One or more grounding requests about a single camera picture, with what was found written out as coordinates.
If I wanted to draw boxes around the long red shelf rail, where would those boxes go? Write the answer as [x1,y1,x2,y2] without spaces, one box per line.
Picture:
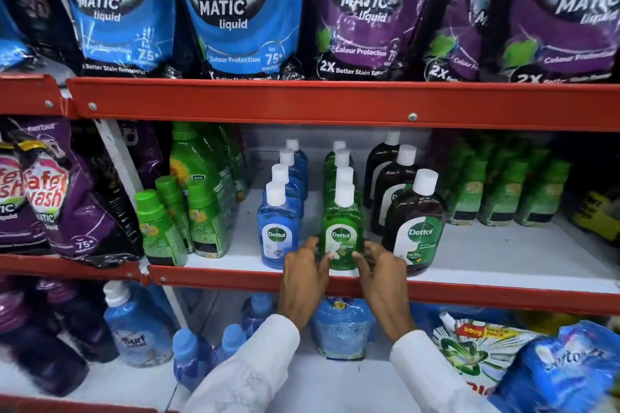
[148,265,620,317]
[67,77,620,133]

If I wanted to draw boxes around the small blue refill pouch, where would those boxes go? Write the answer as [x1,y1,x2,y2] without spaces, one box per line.
[310,297,377,361]

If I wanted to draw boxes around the short red shelf rail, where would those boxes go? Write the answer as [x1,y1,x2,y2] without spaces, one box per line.
[0,74,66,116]
[0,393,180,413]
[0,254,148,285]

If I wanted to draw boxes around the person's right hand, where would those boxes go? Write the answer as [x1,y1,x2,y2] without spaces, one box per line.
[352,241,418,344]

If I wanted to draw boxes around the green white detergent powder bag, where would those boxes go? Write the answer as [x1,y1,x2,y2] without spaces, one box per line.
[431,311,543,396]

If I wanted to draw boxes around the small green cleaner bottle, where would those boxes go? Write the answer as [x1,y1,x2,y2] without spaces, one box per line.
[186,179,231,258]
[155,176,194,254]
[135,189,189,267]

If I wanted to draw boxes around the white shelf upright post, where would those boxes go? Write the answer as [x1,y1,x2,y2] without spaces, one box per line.
[94,118,146,200]

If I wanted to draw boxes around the green disinfectant bottle white cap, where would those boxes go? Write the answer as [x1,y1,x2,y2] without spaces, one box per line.
[325,141,353,162]
[320,183,365,271]
[324,167,361,205]
[324,149,359,181]

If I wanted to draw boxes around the yellow pack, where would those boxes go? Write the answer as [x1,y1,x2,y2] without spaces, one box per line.
[571,187,620,241]

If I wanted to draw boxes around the person's left hand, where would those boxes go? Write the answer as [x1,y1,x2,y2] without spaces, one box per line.
[278,236,336,332]

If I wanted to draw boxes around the blue detergent pouch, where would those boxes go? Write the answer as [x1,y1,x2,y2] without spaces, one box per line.
[60,0,176,77]
[173,0,306,81]
[0,0,30,70]

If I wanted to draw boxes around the purple detergent bottle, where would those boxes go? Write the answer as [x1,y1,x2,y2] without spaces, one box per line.
[36,279,119,364]
[0,282,90,398]

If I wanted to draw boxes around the blue disinfectant bottle white cap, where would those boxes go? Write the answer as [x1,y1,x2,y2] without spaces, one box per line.
[278,149,308,200]
[264,164,305,215]
[257,182,300,270]
[286,139,309,176]

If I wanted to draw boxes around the brown disinfectant bottle white cap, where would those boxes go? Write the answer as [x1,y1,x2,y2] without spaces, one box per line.
[363,131,402,209]
[382,169,446,277]
[370,145,419,235]

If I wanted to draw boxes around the person's right forearm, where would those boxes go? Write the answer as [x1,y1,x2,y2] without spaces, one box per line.
[390,329,500,413]

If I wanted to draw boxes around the blue bottle with blue cap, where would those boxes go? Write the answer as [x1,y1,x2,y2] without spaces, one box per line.
[241,293,278,338]
[211,324,249,370]
[172,328,214,391]

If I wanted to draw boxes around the person's left forearm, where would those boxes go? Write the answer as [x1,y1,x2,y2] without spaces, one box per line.
[183,312,302,413]

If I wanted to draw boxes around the blue detergent bottle white cap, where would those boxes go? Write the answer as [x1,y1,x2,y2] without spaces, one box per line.
[103,280,176,369]

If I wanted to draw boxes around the row of green capped bottles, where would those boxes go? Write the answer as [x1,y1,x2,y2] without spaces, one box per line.
[446,134,574,228]

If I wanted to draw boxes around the blue pack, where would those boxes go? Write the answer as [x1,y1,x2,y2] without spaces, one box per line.
[412,302,514,336]

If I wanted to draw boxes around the large green cleaner bottle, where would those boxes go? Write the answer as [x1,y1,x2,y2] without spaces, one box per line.
[170,122,238,234]
[213,125,249,203]

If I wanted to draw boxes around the blue fabric softener pouch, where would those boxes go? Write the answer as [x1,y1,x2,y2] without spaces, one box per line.
[489,321,620,413]

